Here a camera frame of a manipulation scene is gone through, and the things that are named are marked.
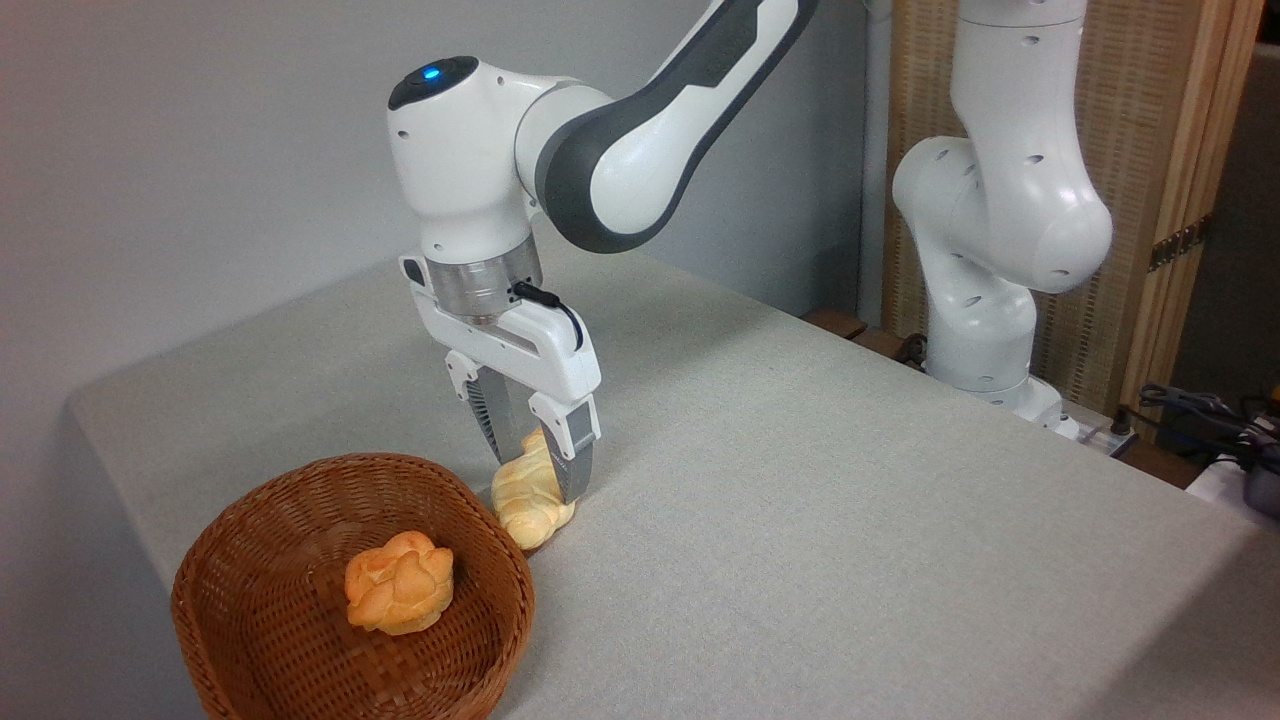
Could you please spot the metal screen hinge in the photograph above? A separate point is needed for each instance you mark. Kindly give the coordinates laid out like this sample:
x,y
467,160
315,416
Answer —
x,y
1180,242

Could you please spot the brown wicker basket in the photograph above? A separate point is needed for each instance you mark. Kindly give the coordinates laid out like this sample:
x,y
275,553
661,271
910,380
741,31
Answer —
x,y
270,620

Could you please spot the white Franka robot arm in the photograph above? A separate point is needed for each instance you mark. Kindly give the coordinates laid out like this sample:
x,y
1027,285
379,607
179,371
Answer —
x,y
1000,220

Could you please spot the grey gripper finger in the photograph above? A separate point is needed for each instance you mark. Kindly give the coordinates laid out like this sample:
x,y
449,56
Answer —
x,y
572,450
492,410

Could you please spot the long pale braided bread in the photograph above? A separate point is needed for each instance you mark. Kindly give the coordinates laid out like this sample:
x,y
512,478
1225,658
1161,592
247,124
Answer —
x,y
525,500

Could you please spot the grey tablecloth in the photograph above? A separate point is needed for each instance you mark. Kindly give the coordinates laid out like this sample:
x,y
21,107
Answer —
x,y
800,520

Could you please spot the round orange bread roll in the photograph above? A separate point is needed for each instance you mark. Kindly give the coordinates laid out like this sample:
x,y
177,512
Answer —
x,y
400,585

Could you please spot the wooden bamboo folding screen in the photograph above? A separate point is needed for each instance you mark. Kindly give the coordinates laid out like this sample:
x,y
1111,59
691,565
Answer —
x,y
1140,100

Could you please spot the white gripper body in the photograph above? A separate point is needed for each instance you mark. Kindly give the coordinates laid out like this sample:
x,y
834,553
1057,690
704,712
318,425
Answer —
x,y
545,360

